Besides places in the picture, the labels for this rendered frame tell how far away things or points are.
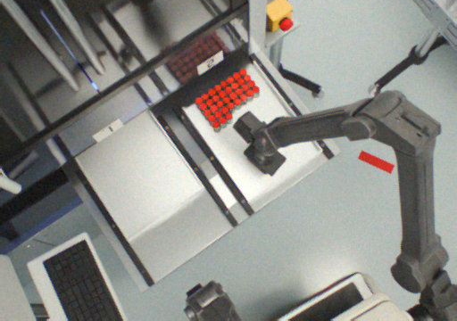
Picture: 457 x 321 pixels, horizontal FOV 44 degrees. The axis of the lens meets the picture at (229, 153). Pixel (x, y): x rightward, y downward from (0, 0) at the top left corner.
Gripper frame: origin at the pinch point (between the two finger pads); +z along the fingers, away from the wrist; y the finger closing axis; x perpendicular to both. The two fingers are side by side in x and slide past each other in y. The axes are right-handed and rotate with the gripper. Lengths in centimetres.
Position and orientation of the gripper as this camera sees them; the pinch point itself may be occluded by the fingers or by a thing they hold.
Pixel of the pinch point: (263, 163)
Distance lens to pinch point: 160.9
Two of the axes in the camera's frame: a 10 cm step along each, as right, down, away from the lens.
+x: -6.5, 7.4, -1.9
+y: -7.6, -6.2, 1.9
